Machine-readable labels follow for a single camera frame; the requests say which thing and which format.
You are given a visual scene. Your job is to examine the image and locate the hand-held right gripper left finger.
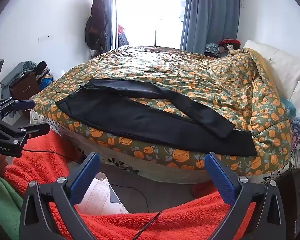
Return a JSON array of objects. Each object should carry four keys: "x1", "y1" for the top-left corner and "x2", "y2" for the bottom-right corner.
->
[{"x1": 19, "y1": 152, "x2": 102, "y2": 240}]

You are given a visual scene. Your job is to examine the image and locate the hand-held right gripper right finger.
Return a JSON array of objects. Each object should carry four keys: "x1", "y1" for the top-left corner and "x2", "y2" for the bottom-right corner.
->
[{"x1": 204, "y1": 152, "x2": 287, "y2": 240}]

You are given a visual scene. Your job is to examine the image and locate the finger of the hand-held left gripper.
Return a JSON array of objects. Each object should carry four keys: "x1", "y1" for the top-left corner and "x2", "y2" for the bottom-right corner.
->
[
  {"x1": 0, "y1": 99, "x2": 36, "y2": 122},
  {"x1": 0, "y1": 122, "x2": 51, "y2": 147}
]

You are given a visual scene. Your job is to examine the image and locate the black pants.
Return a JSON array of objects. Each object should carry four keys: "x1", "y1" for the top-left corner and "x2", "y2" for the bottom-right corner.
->
[{"x1": 55, "y1": 79, "x2": 258, "y2": 157}]

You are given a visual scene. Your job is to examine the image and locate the white plastic bag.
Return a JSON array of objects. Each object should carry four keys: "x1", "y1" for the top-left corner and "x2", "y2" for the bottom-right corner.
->
[{"x1": 74, "y1": 172, "x2": 130, "y2": 215}]

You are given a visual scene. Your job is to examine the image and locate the grey cloth pile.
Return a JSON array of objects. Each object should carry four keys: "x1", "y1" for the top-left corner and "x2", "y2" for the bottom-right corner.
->
[{"x1": 0, "y1": 60, "x2": 37, "y2": 98}]

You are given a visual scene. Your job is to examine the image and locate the blue bag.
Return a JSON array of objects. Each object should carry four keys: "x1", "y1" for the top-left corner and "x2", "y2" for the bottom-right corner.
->
[{"x1": 38, "y1": 76, "x2": 54, "y2": 91}]

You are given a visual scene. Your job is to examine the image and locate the black slipper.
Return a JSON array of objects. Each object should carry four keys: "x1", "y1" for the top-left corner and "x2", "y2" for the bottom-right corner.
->
[{"x1": 32, "y1": 61, "x2": 48, "y2": 77}]

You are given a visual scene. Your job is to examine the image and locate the orange fleece garment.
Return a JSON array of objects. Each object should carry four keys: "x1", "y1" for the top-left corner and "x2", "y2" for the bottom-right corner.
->
[{"x1": 4, "y1": 129, "x2": 258, "y2": 240}]

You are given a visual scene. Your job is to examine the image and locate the teal pillow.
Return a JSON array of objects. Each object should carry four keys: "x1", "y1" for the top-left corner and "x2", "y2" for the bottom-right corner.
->
[{"x1": 280, "y1": 98, "x2": 297, "y2": 118}]

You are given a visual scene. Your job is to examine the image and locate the hanging dark coats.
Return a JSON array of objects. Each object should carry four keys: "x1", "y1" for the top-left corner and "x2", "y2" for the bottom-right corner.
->
[{"x1": 85, "y1": 0, "x2": 109, "y2": 55}]

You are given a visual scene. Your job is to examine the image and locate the red and dark hanging clothes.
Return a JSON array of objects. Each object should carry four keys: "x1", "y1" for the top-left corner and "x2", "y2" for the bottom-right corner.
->
[{"x1": 117, "y1": 24, "x2": 130, "y2": 47}]

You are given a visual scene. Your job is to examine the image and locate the pumpkin print quilt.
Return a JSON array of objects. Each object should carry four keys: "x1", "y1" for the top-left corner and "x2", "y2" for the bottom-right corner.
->
[{"x1": 29, "y1": 45, "x2": 297, "y2": 178}]

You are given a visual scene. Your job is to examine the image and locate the grey patterned cloth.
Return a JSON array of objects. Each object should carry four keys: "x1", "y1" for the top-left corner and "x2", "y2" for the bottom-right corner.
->
[{"x1": 204, "y1": 43, "x2": 221, "y2": 57}]

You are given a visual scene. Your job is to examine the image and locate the cream padded headboard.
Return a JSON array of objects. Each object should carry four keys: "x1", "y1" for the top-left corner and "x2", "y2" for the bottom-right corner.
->
[{"x1": 243, "y1": 40, "x2": 300, "y2": 121}]

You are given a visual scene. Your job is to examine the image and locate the red black cloth pile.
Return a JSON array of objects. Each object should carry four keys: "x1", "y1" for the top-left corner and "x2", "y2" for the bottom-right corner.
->
[{"x1": 217, "y1": 38, "x2": 241, "y2": 53}]

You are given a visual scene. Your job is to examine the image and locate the glass balcony door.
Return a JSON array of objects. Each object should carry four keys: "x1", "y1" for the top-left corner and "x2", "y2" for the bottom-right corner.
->
[{"x1": 115, "y1": 0, "x2": 188, "y2": 50}]

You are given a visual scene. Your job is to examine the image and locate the thin black cable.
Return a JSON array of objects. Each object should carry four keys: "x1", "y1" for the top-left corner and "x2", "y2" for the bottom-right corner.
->
[{"x1": 22, "y1": 149, "x2": 85, "y2": 166}]

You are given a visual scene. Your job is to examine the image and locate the black floor cable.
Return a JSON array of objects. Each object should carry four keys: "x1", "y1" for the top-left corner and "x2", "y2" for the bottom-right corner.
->
[{"x1": 107, "y1": 183, "x2": 151, "y2": 214}]

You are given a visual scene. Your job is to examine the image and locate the dark braided cable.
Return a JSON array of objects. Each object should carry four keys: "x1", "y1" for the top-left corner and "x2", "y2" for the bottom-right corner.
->
[{"x1": 136, "y1": 210, "x2": 163, "y2": 240}]

